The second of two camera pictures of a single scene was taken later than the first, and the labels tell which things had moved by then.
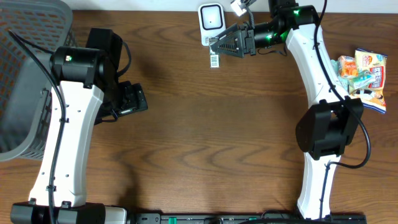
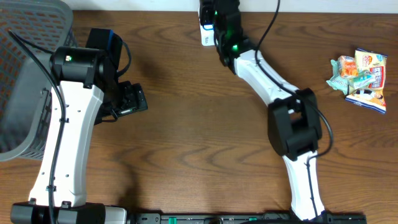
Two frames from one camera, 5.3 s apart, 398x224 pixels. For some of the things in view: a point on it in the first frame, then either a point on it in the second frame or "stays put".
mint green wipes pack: (344, 81) stays put
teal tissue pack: (362, 81) stays put
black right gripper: (242, 39) → (204, 11)
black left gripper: (133, 104) stays put
